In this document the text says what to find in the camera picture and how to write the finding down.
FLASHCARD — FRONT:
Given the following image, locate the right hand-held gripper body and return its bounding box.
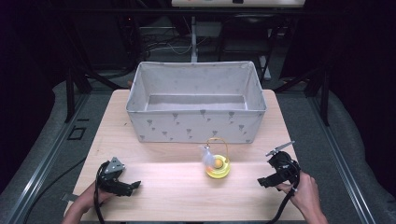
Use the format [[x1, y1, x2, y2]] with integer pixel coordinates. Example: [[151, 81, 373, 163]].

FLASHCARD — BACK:
[[265, 140, 302, 188]]

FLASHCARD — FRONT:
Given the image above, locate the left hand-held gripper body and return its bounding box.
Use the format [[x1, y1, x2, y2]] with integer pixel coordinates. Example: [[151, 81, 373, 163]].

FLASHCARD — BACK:
[[96, 157, 135, 198]]

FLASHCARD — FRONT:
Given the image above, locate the yellow cat toy with feather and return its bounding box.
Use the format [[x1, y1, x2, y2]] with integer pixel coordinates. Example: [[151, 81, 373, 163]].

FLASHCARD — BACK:
[[199, 137, 232, 180]]

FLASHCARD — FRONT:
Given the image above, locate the grey printed fabric storage box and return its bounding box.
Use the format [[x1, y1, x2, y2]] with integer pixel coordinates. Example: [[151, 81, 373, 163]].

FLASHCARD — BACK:
[[125, 61, 268, 145]]

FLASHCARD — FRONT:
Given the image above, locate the person's left hand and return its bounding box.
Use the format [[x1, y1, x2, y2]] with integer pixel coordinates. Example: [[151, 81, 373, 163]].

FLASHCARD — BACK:
[[81, 181, 117, 209]]

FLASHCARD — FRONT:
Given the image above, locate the person's right hand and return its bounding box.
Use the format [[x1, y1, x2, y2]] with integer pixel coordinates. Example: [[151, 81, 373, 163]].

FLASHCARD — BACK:
[[276, 171, 319, 217]]

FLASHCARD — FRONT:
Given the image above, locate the grey tape strip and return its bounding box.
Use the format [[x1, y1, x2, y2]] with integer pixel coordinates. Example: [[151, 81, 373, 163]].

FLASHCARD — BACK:
[[60, 192, 79, 203]]

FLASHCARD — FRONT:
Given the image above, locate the black metal stand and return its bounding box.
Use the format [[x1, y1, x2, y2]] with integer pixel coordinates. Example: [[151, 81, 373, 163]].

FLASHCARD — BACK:
[[274, 62, 332, 127], [60, 18, 94, 124]]

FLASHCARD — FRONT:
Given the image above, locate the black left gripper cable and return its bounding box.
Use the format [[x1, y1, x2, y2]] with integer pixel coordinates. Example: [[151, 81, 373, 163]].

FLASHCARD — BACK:
[[92, 161, 110, 224]]

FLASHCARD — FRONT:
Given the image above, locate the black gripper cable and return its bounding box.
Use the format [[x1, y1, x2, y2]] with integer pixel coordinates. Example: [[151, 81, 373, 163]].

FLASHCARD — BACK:
[[92, 161, 110, 224], [266, 177, 302, 224]]

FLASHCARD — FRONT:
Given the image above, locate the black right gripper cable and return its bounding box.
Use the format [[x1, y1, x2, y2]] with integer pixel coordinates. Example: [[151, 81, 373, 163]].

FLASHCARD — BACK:
[[266, 177, 302, 224]]

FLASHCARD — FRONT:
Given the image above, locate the metal floor rail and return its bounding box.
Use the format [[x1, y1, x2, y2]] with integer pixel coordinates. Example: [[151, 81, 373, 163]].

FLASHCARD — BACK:
[[2, 92, 92, 224], [306, 92, 377, 224]]

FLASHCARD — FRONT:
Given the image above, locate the black floor cable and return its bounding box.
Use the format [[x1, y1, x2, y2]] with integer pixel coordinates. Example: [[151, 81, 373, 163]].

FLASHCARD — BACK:
[[21, 158, 87, 224]]

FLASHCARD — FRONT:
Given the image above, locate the white stand post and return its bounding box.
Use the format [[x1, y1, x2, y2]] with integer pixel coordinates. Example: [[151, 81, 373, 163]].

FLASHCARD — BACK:
[[190, 15, 200, 63]]

